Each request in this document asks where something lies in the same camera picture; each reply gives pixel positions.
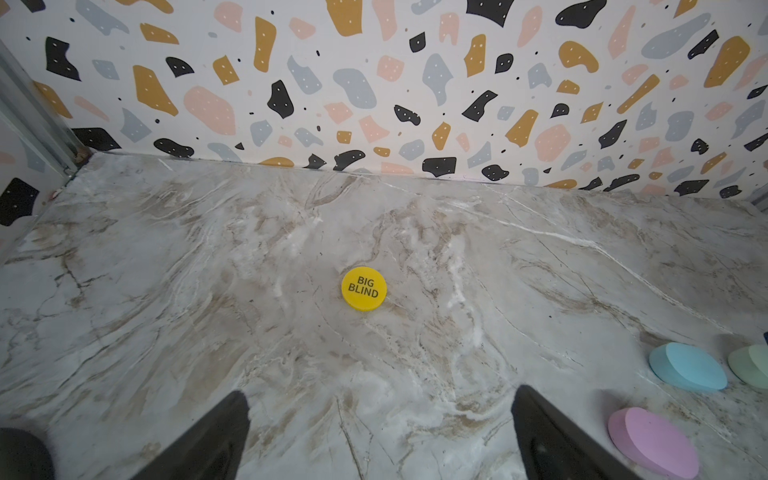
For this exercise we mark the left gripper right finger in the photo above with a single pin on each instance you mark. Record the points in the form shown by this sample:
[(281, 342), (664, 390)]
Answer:
[(554, 447)]

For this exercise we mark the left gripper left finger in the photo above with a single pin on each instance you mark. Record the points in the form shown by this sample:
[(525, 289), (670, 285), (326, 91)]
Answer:
[(211, 449)]

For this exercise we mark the mint green earbud case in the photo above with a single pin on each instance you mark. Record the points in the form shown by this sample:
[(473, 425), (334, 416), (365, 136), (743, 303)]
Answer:
[(750, 364)]

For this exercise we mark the pink earbud case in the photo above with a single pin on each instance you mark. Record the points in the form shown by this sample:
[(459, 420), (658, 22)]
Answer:
[(654, 443)]

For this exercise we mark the blue earbud case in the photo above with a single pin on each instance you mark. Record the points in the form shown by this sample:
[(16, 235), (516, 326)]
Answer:
[(687, 367)]

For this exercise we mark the black round microphone stand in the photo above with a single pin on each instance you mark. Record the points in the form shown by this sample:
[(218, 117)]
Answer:
[(24, 456)]

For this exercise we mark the yellow big blind chip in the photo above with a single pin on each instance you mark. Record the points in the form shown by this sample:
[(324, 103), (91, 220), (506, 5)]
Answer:
[(364, 289)]

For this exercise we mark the left aluminium corner post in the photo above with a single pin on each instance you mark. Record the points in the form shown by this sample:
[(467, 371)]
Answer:
[(32, 117)]

